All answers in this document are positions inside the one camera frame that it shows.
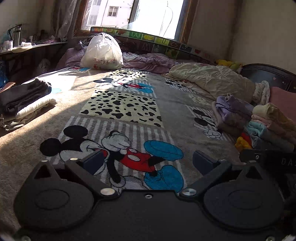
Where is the white plastic bag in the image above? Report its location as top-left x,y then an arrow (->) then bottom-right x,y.
80,33 -> 123,70

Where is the Mickey Mouse plush bed blanket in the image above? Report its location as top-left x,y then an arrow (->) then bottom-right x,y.
1,69 -> 239,229

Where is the yellow plush toy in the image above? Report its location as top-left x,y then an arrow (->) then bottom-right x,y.
216,59 -> 242,71

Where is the beige folded garment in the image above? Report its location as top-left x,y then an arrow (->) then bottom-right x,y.
1,103 -> 55,132

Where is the red folded garment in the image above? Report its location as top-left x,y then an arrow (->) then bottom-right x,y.
241,132 -> 252,147

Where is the yellow fleece folded garment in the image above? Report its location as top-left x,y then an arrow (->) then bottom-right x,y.
252,103 -> 295,131

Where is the pink folded garment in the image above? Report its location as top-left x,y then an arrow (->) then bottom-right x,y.
251,114 -> 295,139

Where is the dark wooden headboard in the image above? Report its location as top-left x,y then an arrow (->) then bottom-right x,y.
240,63 -> 296,93

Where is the colourful alphabet foam mat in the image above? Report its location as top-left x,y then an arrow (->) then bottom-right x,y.
90,27 -> 214,64

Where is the cream quilted blanket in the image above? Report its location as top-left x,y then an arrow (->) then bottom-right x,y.
163,63 -> 255,103

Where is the purple folded garment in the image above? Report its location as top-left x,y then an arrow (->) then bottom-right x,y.
211,94 -> 254,137

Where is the metal thermos bottle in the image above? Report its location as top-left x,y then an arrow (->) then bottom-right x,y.
13,24 -> 22,47

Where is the dark side desk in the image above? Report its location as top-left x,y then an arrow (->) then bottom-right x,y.
1,42 -> 67,84

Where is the black garment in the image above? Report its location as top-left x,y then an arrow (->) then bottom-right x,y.
1,78 -> 52,116

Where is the teal folded garment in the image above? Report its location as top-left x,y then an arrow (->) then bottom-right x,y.
244,121 -> 295,153

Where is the window with wooden frame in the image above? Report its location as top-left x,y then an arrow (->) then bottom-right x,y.
73,0 -> 199,43

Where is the pink pillow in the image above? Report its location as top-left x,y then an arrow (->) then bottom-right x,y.
269,87 -> 296,123

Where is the grey translucent curtain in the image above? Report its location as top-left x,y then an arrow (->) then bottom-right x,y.
52,0 -> 77,38

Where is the white folded garment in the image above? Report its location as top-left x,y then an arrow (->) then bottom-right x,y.
15,94 -> 57,120

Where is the pink crumpled quilt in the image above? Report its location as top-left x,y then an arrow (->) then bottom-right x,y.
55,46 -> 179,74

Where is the yellow knitted garment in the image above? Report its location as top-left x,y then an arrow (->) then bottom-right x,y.
234,137 -> 252,152

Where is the blue denim folded garment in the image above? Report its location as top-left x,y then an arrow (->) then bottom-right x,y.
250,135 -> 264,150

